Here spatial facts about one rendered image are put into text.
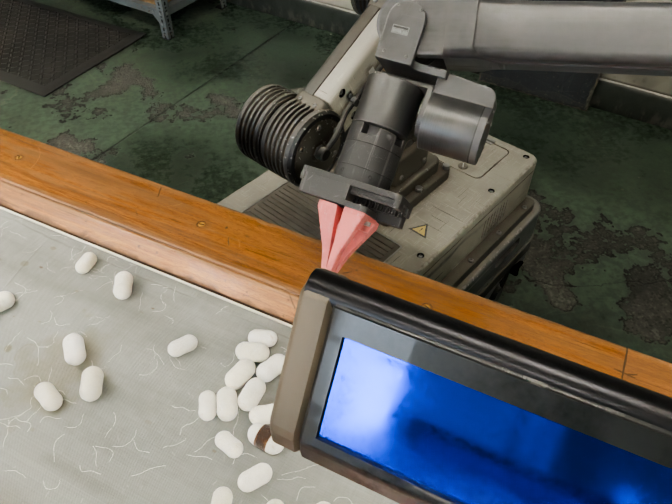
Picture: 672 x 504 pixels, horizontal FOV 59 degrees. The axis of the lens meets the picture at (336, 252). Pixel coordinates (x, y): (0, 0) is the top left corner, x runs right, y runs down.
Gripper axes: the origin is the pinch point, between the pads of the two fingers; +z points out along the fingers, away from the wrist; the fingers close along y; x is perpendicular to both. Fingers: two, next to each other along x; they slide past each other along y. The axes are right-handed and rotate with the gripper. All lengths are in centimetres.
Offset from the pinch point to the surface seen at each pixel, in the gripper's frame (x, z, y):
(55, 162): 12.1, -0.7, -47.5
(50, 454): -7.2, 25.1, -17.8
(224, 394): -1.0, 14.7, -5.6
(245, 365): 1.5, 11.9, -5.5
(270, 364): 2.3, 10.9, -3.3
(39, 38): 153, -47, -216
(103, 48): 156, -52, -183
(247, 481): -5.0, 19.7, 1.0
